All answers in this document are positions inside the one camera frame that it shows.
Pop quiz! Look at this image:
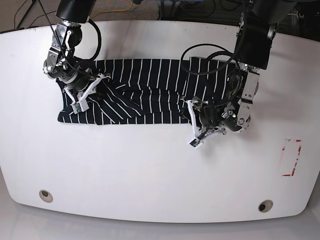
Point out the yellow cable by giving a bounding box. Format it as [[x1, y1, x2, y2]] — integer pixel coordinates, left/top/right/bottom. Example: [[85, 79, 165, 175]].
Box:
[[87, 0, 135, 21]]

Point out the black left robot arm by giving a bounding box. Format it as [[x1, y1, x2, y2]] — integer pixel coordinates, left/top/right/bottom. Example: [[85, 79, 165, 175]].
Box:
[[181, 0, 297, 148]]

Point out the table grommet hole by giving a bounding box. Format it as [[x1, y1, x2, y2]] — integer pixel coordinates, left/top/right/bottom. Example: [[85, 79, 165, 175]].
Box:
[[258, 199, 274, 213], [39, 190, 53, 203]]

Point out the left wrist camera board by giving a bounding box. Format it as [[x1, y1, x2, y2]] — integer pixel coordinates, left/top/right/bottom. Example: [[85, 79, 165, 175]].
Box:
[[188, 136, 206, 150]]

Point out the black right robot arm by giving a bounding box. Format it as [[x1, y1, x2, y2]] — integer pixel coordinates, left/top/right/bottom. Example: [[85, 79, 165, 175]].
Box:
[[43, 0, 102, 99]]

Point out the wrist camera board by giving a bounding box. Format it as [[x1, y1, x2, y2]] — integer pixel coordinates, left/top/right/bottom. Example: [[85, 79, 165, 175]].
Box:
[[71, 99, 89, 114], [188, 136, 206, 150]]

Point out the right table grommet hole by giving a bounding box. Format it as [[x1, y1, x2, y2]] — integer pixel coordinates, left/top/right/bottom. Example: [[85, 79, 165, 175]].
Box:
[[258, 199, 274, 213]]

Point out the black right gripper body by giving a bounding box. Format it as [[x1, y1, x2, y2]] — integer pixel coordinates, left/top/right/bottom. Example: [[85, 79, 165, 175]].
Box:
[[69, 76, 95, 97]]

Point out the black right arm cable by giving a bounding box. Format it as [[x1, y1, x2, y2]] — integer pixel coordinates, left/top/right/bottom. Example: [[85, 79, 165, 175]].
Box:
[[74, 18, 103, 62]]

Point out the left table grommet hole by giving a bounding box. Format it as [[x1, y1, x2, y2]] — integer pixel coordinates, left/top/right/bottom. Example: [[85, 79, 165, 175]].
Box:
[[39, 190, 53, 203]]

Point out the red tape marking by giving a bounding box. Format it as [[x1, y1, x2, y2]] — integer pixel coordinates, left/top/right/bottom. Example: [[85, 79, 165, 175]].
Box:
[[279, 139, 302, 177]]

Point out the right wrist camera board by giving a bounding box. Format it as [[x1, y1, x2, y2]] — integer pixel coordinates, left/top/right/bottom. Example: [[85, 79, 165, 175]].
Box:
[[71, 99, 89, 114]]

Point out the navy white striped t-shirt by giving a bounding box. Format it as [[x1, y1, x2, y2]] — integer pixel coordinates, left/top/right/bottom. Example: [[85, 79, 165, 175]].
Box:
[[57, 57, 236, 125]]

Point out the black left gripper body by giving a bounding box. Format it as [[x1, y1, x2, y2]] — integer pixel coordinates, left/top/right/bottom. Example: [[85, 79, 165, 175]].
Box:
[[199, 104, 224, 130]]

